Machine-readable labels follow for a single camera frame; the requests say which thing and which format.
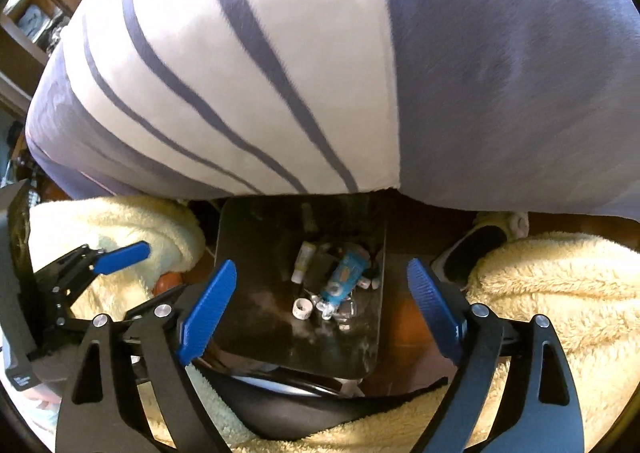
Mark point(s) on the blue white striped bed blanket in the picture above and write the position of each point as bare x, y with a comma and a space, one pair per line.
450, 83

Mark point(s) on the orange round object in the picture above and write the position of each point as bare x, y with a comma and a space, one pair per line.
167, 283

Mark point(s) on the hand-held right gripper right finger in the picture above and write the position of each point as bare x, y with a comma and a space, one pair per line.
435, 313

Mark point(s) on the blue snack packet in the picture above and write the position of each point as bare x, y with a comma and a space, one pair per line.
342, 280

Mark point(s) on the wooden shelf unit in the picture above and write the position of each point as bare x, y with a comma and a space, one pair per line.
35, 33

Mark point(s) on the yellow fluffy cloth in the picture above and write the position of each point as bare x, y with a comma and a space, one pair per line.
550, 323

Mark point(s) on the white tape roll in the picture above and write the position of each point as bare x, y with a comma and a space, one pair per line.
302, 309

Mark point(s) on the black trash bin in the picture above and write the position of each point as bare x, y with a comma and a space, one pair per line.
260, 273

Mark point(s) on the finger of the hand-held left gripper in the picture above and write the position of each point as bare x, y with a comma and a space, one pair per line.
122, 258

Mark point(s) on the yellow bottle with white cap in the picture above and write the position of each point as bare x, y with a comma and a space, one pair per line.
303, 260

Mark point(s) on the slipper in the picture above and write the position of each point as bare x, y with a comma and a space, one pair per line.
475, 245

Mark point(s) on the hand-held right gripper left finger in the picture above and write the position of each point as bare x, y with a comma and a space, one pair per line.
207, 313

